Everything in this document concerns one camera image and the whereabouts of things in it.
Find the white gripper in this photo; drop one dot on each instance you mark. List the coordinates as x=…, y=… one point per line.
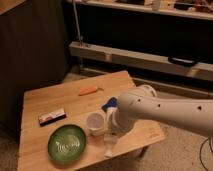
x=119, y=121

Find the white plastic bottle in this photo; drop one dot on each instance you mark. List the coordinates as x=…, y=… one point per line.
x=110, y=140

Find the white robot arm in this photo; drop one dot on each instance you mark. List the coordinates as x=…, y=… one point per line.
x=142, y=102

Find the green ceramic bowl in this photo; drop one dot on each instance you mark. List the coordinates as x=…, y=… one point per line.
x=66, y=144

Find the blue sponge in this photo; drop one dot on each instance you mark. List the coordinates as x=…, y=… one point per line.
x=112, y=102

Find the white plastic cup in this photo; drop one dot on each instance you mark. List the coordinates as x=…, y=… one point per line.
x=95, y=123

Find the orange carrot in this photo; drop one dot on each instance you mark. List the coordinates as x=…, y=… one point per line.
x=90, y=90

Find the wooden table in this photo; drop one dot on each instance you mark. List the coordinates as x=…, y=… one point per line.
x=33, y=154

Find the red white snack box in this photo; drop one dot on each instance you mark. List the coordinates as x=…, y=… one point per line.
x=51, y=117

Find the metal pole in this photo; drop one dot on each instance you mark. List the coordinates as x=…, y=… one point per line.
x=77, y=23

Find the upper white shelf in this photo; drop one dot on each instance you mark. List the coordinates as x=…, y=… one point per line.
x=141, y=8

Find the white shelf rail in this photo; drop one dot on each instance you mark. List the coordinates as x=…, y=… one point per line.
x=141, y=60

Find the black handle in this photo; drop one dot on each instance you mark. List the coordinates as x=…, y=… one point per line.
x=185, y=63

